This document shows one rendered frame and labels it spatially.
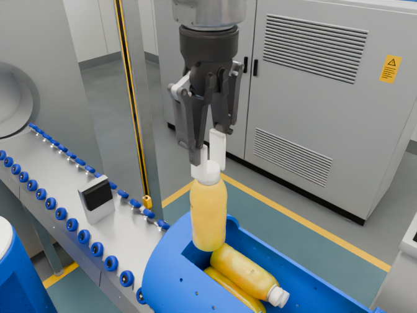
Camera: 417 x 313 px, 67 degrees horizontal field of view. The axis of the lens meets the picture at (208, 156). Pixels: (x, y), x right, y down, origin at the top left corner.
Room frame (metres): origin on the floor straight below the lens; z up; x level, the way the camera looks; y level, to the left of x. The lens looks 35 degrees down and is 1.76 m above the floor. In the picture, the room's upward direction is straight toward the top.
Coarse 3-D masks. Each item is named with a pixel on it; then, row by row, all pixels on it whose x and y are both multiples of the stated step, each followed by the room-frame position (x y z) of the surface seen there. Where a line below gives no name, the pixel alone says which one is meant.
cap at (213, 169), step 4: (208, 160) 0.43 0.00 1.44; (208, 164) 0.42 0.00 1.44; (212, 164) 0.42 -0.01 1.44; (216, 164) 0.42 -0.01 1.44; (208, 168) 0.41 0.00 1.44; (212, 168) 0.41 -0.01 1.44; (216, 168) 0.41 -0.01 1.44; (208, 172) 0.40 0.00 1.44; (212, 172) 0.40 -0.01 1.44; (216, 172) 0.40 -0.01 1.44; (208, 176) 0.40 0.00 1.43; (212, 176) 0.40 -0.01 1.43; (216, 176) 0.40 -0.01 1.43; (208, 180) 0.40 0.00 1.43; (212, 180) 0.40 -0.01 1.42
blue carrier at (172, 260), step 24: (168, 240) 0.45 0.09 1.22; (240, 240) 0.56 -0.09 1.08; (168, 264) 0.40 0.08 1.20; (192, 264) 0.39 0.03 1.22; (264, 264) 0.50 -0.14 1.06; (288, 264) 0.47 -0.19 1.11; (144, 288) 0.40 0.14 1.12; (168, 288) 0.37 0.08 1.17; (192, 288) 0.35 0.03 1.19; (216, 288) 0.34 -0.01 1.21; (288, 288) 0.45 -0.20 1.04; (312, 288) 0.42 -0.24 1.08; (336, 288) 0.39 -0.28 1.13; (168, 312) 0.34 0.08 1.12; (192, 312) 0.32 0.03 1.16; (216, 312) 0.31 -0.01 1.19; (240, 312) 0.30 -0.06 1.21; (288, 312) 0.41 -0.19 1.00; (312, 312) 0.39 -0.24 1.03; (336, 312) 0.38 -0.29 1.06; (360, 312) 0.35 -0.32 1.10; (384, 312) 0.30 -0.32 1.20
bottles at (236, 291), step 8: (208, 272) 0.46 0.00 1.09; (216, 272) 0.46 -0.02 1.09; (216, 280) 0.44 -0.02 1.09; (224, 280) 0.44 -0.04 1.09; (232, 288) 0.42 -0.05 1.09; (240, 288) 0.42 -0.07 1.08; (280, 288) 0.43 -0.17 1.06; (240, 296) 0.40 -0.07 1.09; (248, 296) 0.40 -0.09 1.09; (288, 296) 0.42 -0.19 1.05; (248, 304) 0.38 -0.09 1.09; (256, 304) 0.38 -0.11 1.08; (280, 304) 0.40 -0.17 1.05; (256, 312) 0.37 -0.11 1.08; (264, 312) 0.40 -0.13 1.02
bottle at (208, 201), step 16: (192, 192) 0.40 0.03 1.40; (208, 192) 0.39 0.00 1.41; (224, 192) 0.40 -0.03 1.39; (192, 208) 0.40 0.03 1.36; (208, 208) 0.38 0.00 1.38; (224, 208) 0.40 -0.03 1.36; (192, 224) 0.40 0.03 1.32; (208, 224) 0.38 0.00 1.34; (224, 224) 0.40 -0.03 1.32; (192, 240) 0.41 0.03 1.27; (208, 240) 0.38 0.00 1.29; (224, 240) 0.40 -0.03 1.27
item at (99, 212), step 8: (104, 176) 0.83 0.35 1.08; (88, 184) 0.79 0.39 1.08; (96, 184) 0.79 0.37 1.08; (104, 184) 0.80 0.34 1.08; (80, 192) 0.75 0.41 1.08; (88, 192) 0.76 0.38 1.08; (96, 192) 0.77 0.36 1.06; (104, 192) 0.79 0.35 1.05; (88, 200) 0.75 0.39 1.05; (96, 200) 0.77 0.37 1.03; (104, 200) 0.79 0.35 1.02; (112, 200) 0.82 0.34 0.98; (88, 208) 0.75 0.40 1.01; (96, 208) 0.78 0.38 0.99; (104, 208) 0.80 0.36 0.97; (112, 208) 0.82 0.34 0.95; (88, 216) 0.75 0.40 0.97; (96, 216) 0.77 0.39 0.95; (104, 216) 0.79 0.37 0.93
